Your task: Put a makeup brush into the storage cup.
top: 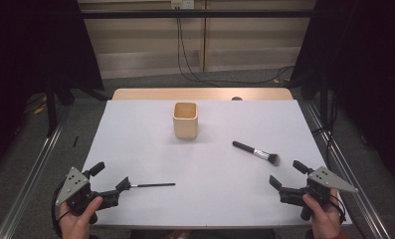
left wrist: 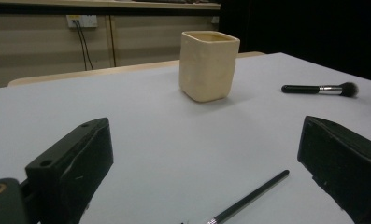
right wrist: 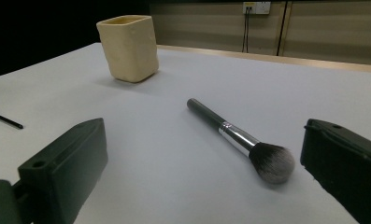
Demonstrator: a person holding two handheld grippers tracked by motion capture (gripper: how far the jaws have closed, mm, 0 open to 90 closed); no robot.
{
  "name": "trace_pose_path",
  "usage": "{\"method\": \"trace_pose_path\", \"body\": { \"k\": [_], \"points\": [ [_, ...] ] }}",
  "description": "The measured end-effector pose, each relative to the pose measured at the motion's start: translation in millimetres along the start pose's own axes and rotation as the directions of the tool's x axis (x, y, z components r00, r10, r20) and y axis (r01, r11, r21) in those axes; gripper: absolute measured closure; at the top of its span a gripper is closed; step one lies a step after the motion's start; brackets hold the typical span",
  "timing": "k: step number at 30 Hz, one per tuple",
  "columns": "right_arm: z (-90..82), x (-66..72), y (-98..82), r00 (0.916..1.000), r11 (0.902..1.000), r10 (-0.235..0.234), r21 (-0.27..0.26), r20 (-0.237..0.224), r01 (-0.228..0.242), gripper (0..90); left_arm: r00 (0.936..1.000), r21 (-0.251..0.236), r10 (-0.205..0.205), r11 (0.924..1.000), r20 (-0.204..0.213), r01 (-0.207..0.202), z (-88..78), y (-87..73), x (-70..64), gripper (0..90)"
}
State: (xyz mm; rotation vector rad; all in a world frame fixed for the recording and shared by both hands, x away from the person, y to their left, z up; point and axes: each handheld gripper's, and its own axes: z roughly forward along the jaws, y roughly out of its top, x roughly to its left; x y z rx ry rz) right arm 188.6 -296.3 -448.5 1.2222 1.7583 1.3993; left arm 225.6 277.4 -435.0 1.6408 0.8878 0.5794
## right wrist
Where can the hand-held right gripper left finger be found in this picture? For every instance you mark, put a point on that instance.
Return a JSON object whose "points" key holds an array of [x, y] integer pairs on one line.
{"points": [[64, 168]]}

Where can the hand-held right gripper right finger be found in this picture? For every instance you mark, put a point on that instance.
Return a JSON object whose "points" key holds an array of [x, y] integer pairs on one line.
{"points": [[348, 165]]}

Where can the thin black makeup brush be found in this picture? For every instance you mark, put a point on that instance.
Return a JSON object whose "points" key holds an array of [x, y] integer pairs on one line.
{"points": [[5, 121]]}

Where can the black powder makeup brush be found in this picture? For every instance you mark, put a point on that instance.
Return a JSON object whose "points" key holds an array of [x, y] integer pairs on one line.
{"points": [[236, 133]]}

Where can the cream square cup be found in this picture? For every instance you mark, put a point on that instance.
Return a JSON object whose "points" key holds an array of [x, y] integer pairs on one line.
{"points": [[130, 49]]}

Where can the dark vertical wall strip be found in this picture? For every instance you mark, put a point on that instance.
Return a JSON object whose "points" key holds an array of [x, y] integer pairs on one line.
{"points": [[282, 28]]}

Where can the white wall socket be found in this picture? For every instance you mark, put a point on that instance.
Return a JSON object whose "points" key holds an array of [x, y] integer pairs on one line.
{"points": [[258, 7]]}

